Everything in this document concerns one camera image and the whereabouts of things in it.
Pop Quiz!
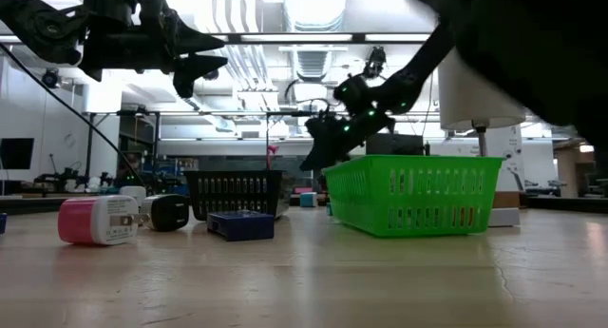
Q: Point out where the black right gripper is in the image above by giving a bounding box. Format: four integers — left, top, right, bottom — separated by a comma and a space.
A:
298, 111, 395, 173

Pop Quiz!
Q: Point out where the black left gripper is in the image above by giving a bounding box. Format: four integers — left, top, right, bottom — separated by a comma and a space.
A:
140, 0, 229, 100

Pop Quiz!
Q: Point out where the green plastic basket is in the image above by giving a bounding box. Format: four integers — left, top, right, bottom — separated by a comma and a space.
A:
321, 154, 505, 238

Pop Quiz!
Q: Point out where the black white charger cube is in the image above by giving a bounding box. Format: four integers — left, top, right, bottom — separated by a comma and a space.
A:
140, 193, 191, 232

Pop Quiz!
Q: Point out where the white shade wooden table lamp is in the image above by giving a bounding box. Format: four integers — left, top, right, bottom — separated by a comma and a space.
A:
437, 47, 527, 210

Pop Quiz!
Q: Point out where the pink white charger cube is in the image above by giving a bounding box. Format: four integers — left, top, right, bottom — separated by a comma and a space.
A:
57, 194, 151, 246

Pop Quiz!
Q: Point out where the black monitor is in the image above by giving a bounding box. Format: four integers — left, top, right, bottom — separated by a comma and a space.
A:
0, 137, 35, 170
374, 132, 425, 157

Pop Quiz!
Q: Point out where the black plastic basket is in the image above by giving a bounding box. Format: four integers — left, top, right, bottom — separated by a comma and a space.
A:
183, 168, 296, 222

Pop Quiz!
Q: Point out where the navy blue flat box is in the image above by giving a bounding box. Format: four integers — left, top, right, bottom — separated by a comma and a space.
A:
206, 209, 276, 242

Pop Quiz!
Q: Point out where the white box device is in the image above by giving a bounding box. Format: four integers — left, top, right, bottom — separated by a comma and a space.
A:
486, 124, 526, 192

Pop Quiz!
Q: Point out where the white digital display module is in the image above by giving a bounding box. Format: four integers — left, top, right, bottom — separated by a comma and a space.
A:
487, 207, 522, 228

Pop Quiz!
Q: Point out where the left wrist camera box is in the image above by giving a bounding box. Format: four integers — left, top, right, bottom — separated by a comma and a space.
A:
83, 0, 143, 32

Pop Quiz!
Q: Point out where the black aluminium rig frame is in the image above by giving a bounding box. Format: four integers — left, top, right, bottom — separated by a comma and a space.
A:
0, 193, 608, 214

